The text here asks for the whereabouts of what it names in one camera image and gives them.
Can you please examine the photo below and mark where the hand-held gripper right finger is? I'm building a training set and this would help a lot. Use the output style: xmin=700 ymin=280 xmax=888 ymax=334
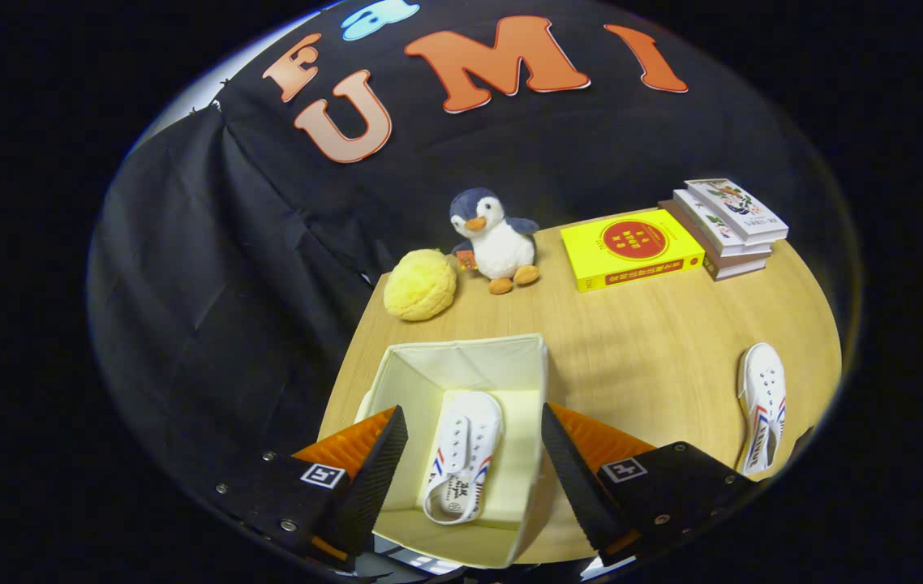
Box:
xmin=541 ymin=403 xmax=758 ymax=567

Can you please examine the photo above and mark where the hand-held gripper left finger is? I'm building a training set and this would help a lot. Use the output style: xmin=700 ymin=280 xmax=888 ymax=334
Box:
xmin=202 ymin=406 xmax=410 ymax=569

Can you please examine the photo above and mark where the white canvas shoe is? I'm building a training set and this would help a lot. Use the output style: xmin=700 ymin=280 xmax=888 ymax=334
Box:
xmin=423 ymin=391 xmax=504 ymax=526
xmin=736 ymin=342 xmax=788 ymax=476

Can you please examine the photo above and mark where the brown fabric storage box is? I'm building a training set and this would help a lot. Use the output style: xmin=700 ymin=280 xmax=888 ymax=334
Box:
xmin=352 ymin=333 xmax=550 ymax=569

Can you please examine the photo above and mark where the yellow round plush toy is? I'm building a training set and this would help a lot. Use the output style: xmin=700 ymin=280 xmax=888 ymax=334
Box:
xmin=383 ymin=249 xmax=458 ymax=322

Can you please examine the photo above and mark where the black backdrop cloth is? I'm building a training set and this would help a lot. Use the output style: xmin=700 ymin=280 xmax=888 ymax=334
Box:
xmin=88 ymin=0 xmax=860 ymax=504

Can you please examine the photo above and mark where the yellow book with red circle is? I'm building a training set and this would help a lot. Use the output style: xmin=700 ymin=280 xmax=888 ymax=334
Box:
xmin=560 ymin=209 xmax=706 ymax=293

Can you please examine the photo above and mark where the penguin plush toy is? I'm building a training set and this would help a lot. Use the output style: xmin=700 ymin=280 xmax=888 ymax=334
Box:
xmin=449 ymin=188 xmax=541 ymax=295

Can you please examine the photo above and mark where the brown cover book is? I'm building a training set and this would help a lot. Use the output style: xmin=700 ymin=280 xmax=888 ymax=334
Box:
xmin=659 ymin=200 xmax=769 ymax=281

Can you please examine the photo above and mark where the white illustrated book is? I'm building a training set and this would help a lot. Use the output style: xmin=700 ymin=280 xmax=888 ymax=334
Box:
xmin=685 ymin=178 xmax=789 ymax=244

